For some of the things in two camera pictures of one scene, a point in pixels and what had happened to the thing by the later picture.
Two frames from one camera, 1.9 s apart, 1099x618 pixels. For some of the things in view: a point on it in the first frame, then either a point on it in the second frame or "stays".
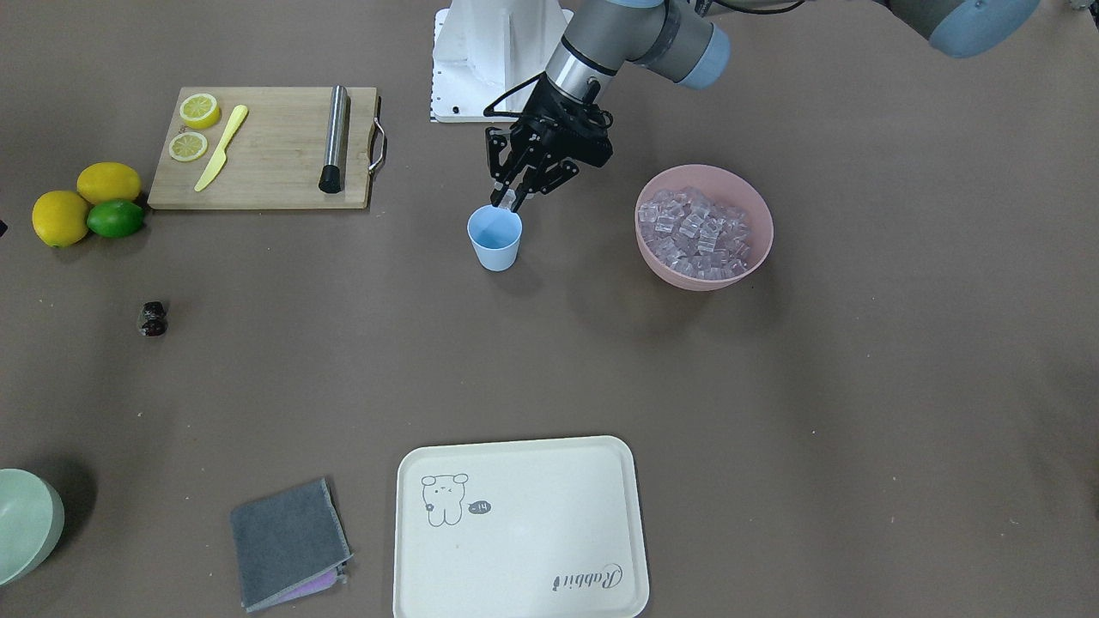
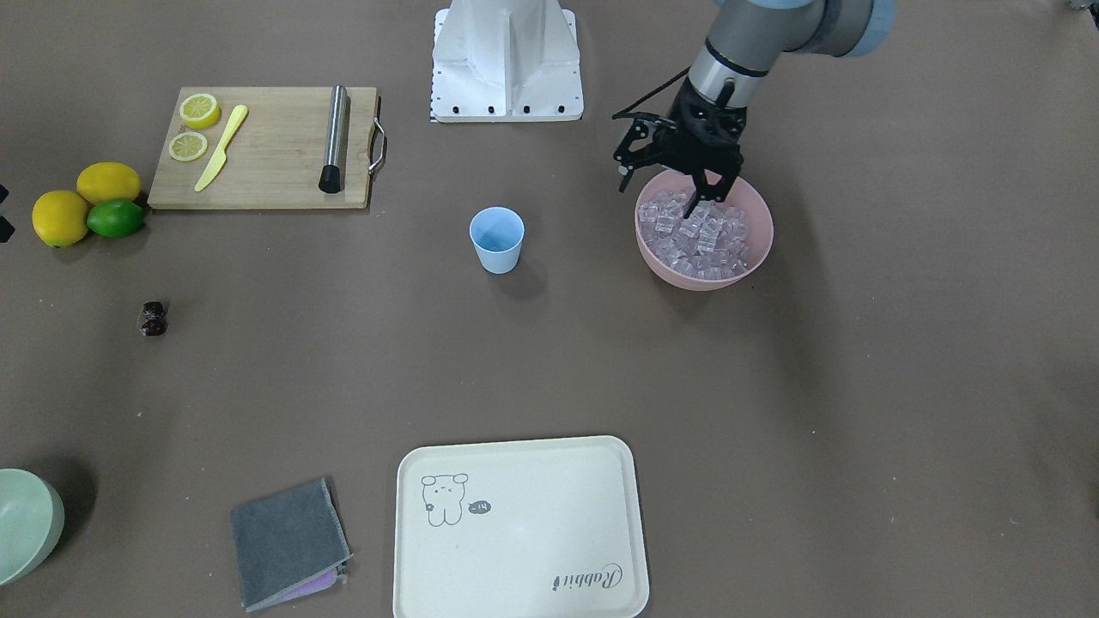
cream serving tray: (537, 528) stays
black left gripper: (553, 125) → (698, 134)
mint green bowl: (32, 524) stays
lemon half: (200, 111) stays
